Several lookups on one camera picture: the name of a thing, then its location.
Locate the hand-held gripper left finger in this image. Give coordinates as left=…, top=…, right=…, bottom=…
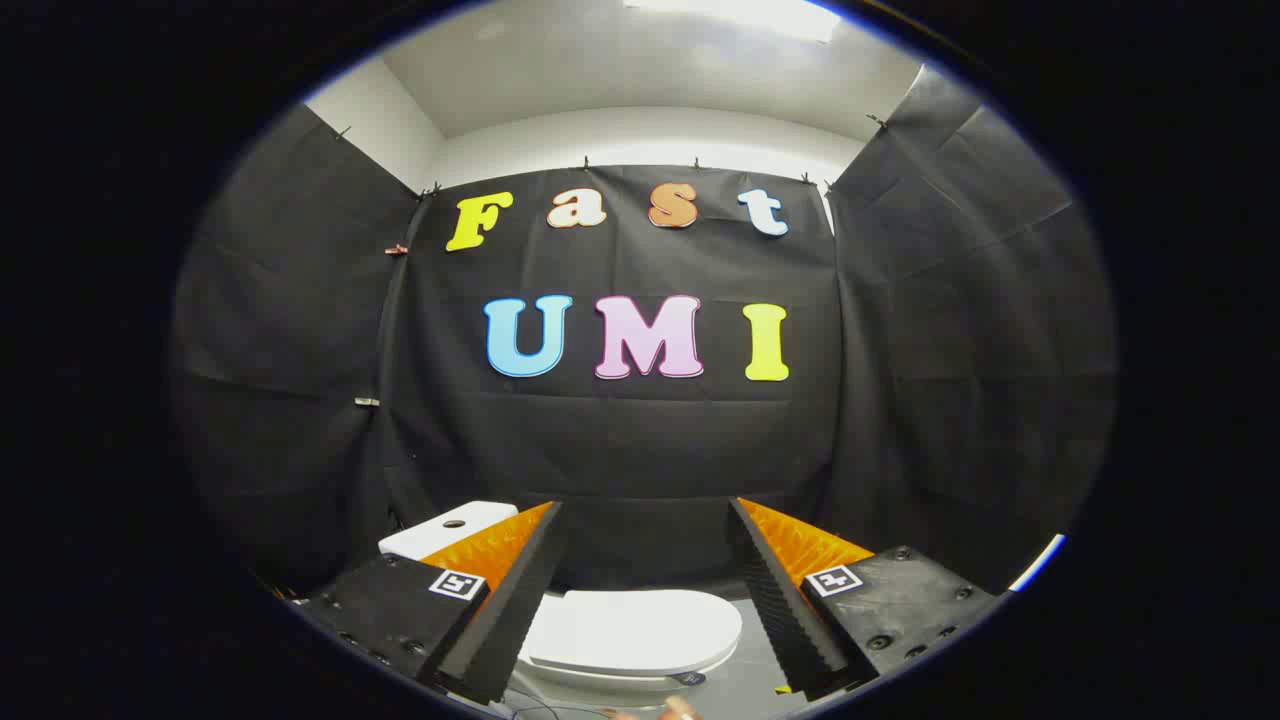
left=298, top=501, right=568, bottom=707

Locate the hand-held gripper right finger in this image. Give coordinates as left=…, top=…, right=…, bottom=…
left=726, top=496, right=1003, bottom=702

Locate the white toilet lid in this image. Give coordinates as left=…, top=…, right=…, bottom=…
left=518, top=588, right=744, bottom=679

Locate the white toilet with tank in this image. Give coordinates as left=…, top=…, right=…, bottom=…
left=378, top=501, right=743, bottom=707

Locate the black backdrop cloth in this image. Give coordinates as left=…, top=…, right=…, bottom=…
left=170, top=65, right=1119, bottom=601

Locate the thin black cable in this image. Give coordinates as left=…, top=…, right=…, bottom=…
left=498, top=688, right=606, bottom=720

